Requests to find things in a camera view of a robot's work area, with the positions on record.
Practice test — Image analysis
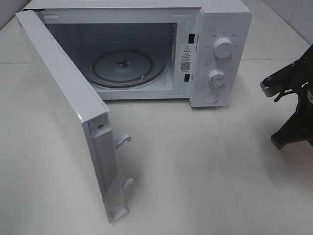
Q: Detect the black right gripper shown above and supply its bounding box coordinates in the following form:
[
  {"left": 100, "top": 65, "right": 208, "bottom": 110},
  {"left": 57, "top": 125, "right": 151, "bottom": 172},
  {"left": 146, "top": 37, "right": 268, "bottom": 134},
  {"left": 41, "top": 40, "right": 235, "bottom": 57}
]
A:
[{"left": 271, "top": 47, "right": 313, "bottom": 149}]

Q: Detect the round white door release button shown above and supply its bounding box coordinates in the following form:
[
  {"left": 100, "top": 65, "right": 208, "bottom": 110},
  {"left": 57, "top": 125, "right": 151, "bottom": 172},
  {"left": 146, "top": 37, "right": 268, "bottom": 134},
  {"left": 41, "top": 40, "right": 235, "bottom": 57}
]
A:
[{"left": 203, "top": 92, "right": 219, "bottom": 104}]

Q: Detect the white microwave knob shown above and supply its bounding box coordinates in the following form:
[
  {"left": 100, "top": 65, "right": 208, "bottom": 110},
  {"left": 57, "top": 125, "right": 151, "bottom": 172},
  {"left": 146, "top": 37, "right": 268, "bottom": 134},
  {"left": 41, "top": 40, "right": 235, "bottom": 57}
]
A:
[
  {"left": 208, "top": 69, "right": 226, "bottom": 87},
  {"left": 213, "top": 37, "right": 233, "bottom": 59}
]

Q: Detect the white microwave door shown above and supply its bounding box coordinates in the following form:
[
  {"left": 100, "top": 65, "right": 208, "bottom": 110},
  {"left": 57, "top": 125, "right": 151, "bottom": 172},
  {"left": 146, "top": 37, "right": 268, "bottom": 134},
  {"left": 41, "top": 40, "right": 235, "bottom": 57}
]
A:
[{"left": 16, "top": 10, "right": 134, "bottom": 223}]

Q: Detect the white microwave oven body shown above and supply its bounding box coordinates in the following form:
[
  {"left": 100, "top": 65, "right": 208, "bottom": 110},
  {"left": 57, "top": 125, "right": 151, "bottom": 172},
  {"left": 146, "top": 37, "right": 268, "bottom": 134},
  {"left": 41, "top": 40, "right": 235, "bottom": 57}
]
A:
[{"left": 21, "top": 0, "right": 252, "bottom": 107}]

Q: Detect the white warning label sticker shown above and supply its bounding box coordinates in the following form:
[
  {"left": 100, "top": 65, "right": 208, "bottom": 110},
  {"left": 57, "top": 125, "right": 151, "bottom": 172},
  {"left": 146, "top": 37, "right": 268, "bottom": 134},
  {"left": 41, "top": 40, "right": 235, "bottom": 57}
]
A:
[{"left": 179, "top": 44, "right": 196, "bottom": 73}]

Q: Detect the glass microwave turntable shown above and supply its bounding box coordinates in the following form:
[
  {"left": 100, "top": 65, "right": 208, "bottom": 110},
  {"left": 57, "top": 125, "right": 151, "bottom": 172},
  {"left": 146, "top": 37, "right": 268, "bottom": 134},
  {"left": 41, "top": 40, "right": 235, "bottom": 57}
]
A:
[{"left": 85, "top": 41, "right": 167, "bottom": 89}]

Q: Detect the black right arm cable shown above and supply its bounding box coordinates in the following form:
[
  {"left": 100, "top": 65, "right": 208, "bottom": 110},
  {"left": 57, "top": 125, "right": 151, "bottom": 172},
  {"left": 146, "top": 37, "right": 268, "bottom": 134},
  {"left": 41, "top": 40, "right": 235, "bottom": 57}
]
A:
[{"left": 273, "top": 82, "right": 313, "bottom": 103}]

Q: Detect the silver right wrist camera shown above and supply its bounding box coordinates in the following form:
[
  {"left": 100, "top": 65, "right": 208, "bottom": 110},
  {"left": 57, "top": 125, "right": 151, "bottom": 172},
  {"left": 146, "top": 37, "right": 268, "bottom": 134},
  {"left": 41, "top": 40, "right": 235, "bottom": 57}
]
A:
[{"left": 260, "top": 66, "right": 294, "bottom": 97}]

